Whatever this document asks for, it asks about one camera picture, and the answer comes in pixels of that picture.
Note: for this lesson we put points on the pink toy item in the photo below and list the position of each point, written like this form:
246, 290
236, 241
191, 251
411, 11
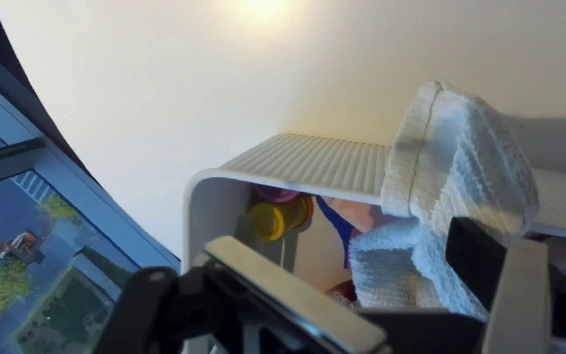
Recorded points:
276, 194

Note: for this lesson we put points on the blue city print rug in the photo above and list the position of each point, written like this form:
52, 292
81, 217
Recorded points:
40, 262

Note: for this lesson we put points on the yellow toy cup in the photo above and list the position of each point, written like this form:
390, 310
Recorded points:
272, 219

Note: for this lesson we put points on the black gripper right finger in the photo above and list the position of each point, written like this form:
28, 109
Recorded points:
525, 296

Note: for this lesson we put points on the blue toy item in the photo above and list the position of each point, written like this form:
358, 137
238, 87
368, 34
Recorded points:
337, 227

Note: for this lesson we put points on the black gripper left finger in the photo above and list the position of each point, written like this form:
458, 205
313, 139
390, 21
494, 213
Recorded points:
283, 288

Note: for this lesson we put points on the white plastic basket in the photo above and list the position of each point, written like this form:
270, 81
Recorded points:
309, 164

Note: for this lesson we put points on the white knitted shirt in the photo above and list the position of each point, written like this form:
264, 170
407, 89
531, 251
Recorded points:
466, 164

